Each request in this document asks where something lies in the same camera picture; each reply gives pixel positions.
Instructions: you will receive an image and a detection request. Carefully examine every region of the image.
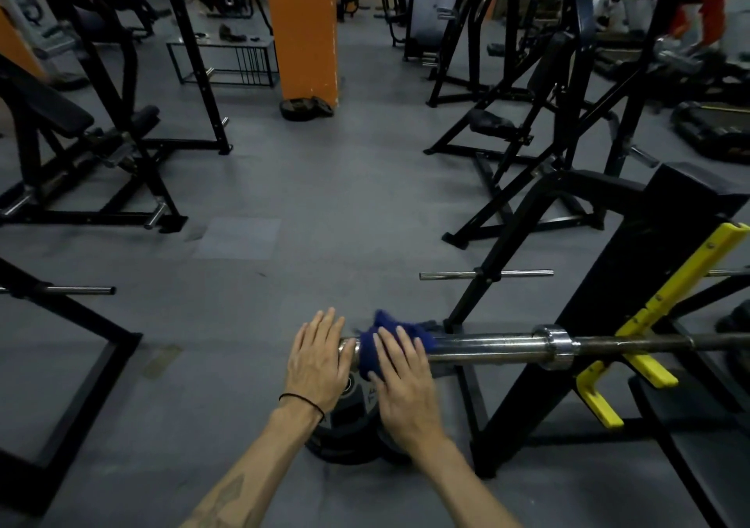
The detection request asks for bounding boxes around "person's left forearm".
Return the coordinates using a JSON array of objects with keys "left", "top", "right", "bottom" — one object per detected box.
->
[{"left": 178, "top": 401, "right": 327, "bottom": 528}]

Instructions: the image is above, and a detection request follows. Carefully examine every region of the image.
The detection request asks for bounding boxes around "grey panel weight machine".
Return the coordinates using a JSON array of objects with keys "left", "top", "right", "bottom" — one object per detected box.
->
[{"left": 402, "top": 0, "right": 464, "bottom": 61}]

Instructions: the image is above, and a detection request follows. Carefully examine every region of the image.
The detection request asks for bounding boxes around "black plate-loaded machine frame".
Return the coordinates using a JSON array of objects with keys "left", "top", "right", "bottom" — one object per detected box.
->
[{"left": 424, "top": 0, "right": 546, "bottom": 108}]

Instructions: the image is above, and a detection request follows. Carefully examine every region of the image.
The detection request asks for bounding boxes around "large black weight plate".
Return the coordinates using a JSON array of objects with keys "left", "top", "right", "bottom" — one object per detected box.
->
[{"left": 714, "top": 298, "right": 750, "bottom": 370}]

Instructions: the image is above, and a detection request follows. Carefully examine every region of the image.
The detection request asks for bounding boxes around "black incline bench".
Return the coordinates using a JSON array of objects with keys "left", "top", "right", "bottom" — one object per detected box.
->
[{"left": 0, "top": 0, "right": 190, "bottom": 234}]

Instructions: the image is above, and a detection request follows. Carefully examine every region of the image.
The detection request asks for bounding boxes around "yellow bar hook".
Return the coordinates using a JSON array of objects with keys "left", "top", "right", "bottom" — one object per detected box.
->
[{"left": 575, "top": 222, "right": 750, "bottom": 431}]

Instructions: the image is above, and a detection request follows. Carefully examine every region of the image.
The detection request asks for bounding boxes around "black rack base frame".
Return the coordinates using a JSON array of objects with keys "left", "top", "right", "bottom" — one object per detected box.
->
[{"left": 0, "top": 256, "right": 144, "bottom": 517}]

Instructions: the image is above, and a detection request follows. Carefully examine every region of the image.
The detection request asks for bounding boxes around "person's right hand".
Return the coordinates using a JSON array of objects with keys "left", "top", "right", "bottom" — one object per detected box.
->
[{"left": 366, "top": 325, "right": 448, "bottom": 458}]

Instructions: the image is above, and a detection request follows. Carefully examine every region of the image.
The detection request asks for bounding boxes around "black grip-hole weight plate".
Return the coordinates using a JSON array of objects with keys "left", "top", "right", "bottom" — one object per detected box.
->
[{"left": 374, "top": 422, "right": 414, "bottom": 466}]

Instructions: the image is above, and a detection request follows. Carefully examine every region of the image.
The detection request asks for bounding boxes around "wide orange pillar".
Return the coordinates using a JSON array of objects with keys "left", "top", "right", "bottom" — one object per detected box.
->
[{"left": 262, "top": 0, "right": 341, "bottom": 110}]

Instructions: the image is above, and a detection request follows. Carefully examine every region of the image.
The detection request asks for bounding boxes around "black bench press rack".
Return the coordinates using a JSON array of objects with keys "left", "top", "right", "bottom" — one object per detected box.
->
[{"left": 419, "top": 162, "right": 750, "bottom": 528}]

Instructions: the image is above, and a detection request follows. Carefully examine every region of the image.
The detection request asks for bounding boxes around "black weight plate white lettering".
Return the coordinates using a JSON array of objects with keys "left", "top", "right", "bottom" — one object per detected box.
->
[{"left": 304, "top": 369, "right": 382, "bottom": 467}]

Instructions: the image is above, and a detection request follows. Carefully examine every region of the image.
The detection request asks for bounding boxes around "black wire frame table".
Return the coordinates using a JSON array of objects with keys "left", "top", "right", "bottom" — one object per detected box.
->
[{"left": 166, "top": 35, "right": 280, "bottom": 88}]

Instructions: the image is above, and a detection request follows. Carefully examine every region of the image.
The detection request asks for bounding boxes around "person's right forearm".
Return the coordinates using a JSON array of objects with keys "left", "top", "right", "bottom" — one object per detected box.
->
[{"left": 407, "top": 433, "right": 523, "bottom": 528}]

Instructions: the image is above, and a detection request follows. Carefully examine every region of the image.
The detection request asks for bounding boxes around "black hair tie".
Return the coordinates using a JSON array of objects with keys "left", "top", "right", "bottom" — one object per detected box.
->
[{"left": 278, "top": 392, "right": 327, "bottom": 423}]

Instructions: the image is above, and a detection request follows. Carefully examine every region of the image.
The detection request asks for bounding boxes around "blue cleaning cloth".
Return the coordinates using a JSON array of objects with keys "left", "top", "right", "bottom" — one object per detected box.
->
[{"left": 357, "top": 309, "right": 439, "bottom": 382}]

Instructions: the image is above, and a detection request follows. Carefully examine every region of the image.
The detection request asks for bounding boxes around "black squat rack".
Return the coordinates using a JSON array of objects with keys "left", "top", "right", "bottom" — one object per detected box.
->
[{"left": 149, "top": 0, "right": 234, "bottom": 157}]

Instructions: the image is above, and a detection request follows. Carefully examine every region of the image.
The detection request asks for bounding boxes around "person's left hand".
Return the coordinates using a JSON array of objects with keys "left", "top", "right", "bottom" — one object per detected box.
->
[{"left": 284, "top": 308, "right": 357, "bottom": 415}]

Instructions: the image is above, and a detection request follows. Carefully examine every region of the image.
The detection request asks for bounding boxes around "black and red lever machine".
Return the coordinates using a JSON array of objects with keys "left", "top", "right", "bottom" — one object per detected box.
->
[{"left": 423, "top": 0, "right": 727, "bottom": 251}]

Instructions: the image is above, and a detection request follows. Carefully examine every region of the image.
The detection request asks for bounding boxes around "narrow orange pillar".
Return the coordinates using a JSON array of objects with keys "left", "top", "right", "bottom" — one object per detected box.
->
[{"left": 0, "top": 9, "right": 48, "bottom": 80}]

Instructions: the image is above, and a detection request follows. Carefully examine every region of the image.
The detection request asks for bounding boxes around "steel barbell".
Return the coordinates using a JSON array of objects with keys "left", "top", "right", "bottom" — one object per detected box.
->
[{"left": 338, "top": 325, "right": 750, "bottom": 372}]

